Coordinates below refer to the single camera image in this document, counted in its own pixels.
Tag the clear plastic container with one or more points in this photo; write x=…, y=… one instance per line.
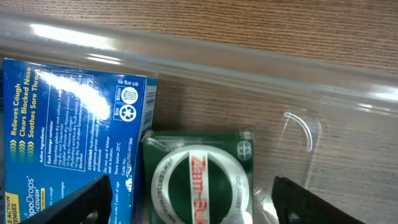
x=331, y=129

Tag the blue lozenge box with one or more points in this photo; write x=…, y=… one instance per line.
x=64, y=127

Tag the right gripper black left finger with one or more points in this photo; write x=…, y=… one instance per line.
x=89, y=204

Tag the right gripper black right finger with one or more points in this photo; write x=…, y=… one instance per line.
x=295, y=204

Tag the green balm tin box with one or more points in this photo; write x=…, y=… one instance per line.
x=199, y=177

